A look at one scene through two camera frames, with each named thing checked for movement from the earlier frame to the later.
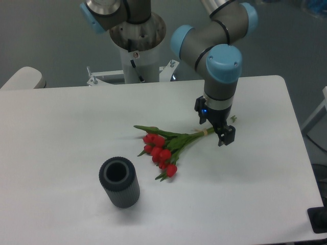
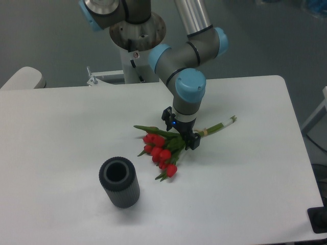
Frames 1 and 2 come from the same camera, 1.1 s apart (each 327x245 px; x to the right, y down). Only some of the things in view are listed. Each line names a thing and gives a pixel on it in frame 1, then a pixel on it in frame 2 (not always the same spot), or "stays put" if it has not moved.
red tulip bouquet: x=163 y=147 stays put
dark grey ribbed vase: x=118 y=175 stays put
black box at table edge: x=318 y=219 stays put
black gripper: x=218 y=118 to x=191 y=140
